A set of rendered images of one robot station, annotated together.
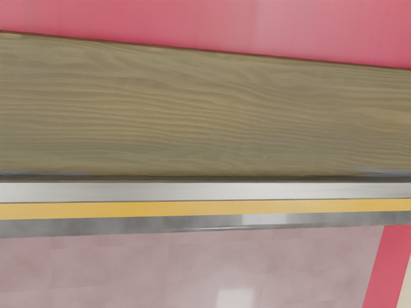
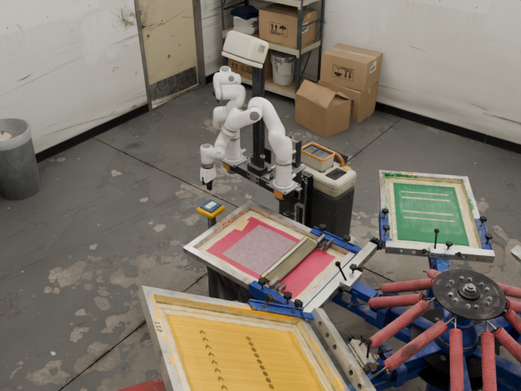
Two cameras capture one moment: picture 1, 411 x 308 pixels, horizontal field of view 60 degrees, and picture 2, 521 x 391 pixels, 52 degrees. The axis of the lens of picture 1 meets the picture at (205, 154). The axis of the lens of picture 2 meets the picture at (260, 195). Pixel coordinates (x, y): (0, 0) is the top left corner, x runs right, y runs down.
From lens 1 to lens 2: 2.84 m
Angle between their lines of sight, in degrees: 58
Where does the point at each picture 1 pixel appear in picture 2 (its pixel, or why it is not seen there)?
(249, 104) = (290, 264)
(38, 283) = (283, 248)
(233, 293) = (266, 259)
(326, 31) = (290, 278)
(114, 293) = (277, 251)
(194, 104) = (293, 261)
